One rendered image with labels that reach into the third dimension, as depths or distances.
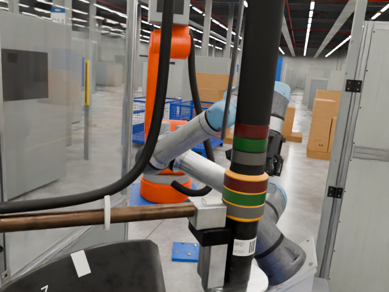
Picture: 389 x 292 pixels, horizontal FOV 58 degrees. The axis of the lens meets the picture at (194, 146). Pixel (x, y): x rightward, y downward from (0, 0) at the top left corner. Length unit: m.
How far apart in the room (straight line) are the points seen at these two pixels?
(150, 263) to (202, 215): 0.21
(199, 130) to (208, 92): 7.33
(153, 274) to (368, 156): 1.84
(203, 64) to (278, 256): 10.08
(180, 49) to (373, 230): 2.87
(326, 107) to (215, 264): 7.50
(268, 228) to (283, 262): 0.10
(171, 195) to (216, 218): 3.94
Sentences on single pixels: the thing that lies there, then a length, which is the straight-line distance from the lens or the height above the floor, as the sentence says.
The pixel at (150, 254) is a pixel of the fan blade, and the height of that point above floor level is 1.41.
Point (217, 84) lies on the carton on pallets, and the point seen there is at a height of 1.36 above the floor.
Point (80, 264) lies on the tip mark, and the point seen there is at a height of 1.42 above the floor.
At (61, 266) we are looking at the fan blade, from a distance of 0.50.
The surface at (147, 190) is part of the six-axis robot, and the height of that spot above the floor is 0.18.
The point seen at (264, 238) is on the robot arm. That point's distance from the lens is 1.08.
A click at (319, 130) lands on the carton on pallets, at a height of 0.59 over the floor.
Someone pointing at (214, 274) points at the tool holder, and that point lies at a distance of 0.36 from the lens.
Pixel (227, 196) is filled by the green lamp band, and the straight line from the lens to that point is 0.34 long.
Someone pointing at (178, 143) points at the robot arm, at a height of 1.45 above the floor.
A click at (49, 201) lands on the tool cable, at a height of 1.56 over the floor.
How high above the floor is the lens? 1.68
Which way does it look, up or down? 13 degrees down
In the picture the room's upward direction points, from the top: 5 degrees clockwise
